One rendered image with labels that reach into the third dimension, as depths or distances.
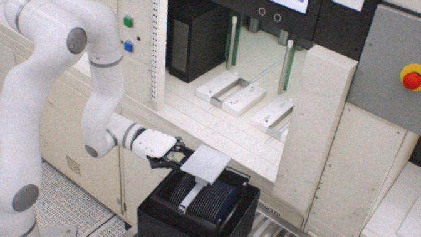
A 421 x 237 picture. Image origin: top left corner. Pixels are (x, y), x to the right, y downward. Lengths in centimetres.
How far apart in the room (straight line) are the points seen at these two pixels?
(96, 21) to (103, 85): 20
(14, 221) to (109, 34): 53
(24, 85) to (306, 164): 79
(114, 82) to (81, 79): 84
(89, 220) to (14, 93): 154
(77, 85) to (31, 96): 106
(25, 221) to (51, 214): 133
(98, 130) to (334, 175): 69
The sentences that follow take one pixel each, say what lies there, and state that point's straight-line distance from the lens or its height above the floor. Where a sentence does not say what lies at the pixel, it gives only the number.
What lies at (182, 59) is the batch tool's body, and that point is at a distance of 194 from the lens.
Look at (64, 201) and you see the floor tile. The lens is 268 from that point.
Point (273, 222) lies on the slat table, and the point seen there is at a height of 75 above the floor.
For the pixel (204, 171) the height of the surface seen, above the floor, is 108.
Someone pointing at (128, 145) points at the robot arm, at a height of 106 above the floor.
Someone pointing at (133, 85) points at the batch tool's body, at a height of 93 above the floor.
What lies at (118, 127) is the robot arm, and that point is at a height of 109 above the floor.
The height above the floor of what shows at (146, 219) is 91.
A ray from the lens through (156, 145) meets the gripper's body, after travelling 134.
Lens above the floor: 197
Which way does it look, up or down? 38 degrees down
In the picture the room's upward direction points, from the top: 7 degrees clockwise
